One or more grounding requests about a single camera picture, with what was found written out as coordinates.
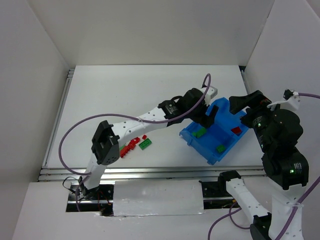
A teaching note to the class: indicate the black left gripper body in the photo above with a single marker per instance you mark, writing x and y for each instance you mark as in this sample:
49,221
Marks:
204,117

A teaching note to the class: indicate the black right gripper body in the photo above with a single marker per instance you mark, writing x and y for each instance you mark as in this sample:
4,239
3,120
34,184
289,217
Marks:
248,113

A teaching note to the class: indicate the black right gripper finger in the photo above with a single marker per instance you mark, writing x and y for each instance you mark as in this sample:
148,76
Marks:
233,109
251,100

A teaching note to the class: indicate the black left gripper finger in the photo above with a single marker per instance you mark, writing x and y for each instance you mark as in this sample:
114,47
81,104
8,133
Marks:
202,120
211,117

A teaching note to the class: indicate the green rounded lego brick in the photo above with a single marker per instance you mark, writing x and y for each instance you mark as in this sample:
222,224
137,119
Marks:
199,133

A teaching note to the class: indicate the red rounded lego brick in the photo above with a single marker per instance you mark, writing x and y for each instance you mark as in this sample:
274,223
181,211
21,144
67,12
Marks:
237,131

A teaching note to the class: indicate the green 2x4 lego brick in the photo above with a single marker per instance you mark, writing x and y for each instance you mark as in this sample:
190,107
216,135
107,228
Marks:
220,148

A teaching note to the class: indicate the green 2x3 lego brick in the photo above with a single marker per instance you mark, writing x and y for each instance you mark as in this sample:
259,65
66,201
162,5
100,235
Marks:
145,144

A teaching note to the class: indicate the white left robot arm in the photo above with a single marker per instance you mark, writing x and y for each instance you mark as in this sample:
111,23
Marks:
108,138

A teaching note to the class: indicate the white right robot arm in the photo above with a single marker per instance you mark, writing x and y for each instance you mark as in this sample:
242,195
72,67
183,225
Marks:
277,129

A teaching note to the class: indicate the blue plastic divided bin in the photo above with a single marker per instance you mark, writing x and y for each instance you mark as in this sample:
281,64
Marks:
218,134

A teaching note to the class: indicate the red arch lego piece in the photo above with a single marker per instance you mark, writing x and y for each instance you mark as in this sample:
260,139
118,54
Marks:
135,141

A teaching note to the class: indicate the red long toothed lego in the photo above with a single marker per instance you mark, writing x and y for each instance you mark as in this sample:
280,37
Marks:
125,150

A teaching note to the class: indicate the white foil cover sheet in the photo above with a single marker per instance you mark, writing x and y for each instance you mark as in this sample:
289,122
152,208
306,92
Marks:
157,198

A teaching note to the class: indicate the aluminium front rail frame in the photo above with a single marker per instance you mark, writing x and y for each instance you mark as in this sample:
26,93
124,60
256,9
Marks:
167,173

